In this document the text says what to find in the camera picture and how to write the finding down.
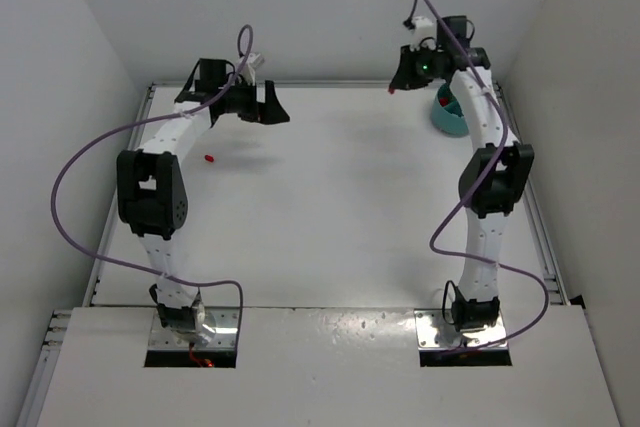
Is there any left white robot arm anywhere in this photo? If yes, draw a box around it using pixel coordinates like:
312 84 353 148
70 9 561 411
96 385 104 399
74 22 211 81
116 53 290 344

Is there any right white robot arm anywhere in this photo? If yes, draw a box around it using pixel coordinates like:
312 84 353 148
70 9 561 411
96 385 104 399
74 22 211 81
389 16 534 331

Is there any teal divided round container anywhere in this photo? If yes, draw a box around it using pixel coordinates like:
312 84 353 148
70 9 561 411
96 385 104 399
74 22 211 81
430 84 469 138

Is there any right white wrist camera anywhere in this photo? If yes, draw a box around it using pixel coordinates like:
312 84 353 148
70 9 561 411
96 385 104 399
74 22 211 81
403 16 437 51

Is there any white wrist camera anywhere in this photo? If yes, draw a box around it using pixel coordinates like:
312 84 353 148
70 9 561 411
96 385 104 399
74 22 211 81
403 16 437 51
238 52 265 85

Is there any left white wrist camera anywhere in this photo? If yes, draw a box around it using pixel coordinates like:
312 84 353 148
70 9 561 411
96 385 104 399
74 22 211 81
238 52 265 85

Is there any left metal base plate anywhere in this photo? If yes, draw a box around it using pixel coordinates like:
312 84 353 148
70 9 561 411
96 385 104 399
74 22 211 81
147 307 239 352

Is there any metal base plate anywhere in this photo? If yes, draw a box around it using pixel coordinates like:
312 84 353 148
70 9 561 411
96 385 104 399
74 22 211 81
414 309 508 352
147 307 239 352

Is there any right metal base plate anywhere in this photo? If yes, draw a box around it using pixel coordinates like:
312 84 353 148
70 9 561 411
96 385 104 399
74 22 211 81
414 309 508 352

